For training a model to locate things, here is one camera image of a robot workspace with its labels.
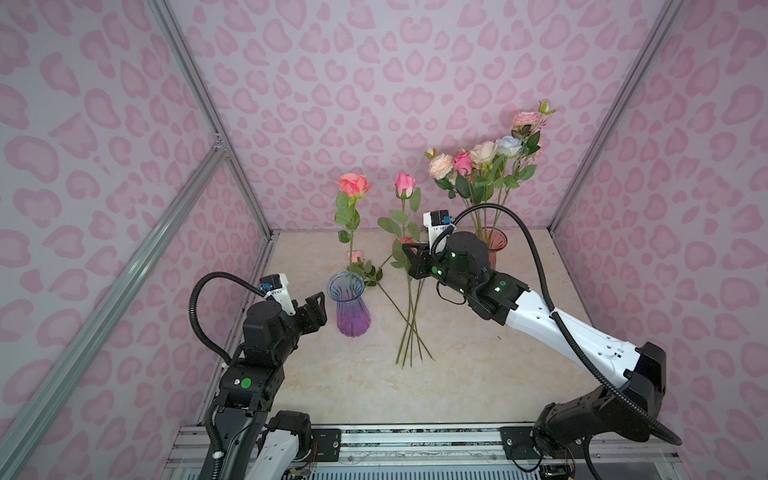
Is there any white blue rose stem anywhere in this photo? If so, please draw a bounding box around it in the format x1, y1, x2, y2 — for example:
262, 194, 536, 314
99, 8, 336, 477
497, 133, 540, 189

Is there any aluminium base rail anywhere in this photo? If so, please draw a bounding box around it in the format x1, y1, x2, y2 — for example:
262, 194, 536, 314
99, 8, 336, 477
161, 419, 691, 480

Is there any aluminium frame post left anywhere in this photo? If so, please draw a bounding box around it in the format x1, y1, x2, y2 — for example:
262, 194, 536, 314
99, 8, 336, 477
147, 0, 273, 239

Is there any cream white rose stem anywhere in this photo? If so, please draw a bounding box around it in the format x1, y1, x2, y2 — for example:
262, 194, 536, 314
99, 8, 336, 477
470, 141, 497, 169

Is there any aluminium diagonal frame bar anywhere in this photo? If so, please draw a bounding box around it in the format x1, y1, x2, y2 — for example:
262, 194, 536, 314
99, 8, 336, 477
1, 141, 228, 479

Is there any purple blue glass vase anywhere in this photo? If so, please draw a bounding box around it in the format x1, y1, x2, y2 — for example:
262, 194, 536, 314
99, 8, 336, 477
327, 271, 371, 338

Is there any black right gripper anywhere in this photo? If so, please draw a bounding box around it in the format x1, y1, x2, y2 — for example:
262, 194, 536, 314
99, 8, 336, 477
399, 242, 475, 297

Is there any peach rose stem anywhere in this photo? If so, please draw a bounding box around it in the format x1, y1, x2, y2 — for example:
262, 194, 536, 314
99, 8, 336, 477
425, 148, 464, 204

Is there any coral red rose stem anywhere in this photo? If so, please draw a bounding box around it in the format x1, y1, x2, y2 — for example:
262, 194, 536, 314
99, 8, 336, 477
334, 173, 372, 285

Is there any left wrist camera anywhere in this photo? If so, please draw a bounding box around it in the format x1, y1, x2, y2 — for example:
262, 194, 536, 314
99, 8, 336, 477
259, 273, 296, 316

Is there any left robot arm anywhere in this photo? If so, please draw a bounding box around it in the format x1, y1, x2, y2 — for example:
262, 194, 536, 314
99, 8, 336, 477
199, 292, 327, 479

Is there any light pink rose stem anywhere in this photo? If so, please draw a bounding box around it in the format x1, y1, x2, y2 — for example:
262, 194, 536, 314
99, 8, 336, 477
510, 100, 556, 157

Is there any red grey glass vase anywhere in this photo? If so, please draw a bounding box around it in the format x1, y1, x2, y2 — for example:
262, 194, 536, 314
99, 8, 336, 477
475, 227, 508, 270

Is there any dark pink rose stem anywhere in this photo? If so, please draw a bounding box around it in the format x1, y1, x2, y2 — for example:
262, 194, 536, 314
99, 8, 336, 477
453, 151, 485, 207

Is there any aluminium frame post right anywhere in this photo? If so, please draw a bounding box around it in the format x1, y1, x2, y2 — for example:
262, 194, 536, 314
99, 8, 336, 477
547, 0, 688, 236

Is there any aluminium frame post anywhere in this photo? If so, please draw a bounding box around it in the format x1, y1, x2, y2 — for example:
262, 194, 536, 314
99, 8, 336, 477
547, 0, 688, 236
147, 0, 273, 239

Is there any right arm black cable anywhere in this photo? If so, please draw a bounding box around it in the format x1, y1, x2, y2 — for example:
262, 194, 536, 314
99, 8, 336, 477
428, 202, 684, 448

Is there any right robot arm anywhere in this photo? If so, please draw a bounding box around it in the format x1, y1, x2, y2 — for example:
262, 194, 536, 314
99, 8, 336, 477
403, 232, 666, 457

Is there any magenta rose stem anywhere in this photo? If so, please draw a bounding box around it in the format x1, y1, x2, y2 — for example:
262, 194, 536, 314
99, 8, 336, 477
376, 172, 424, 367

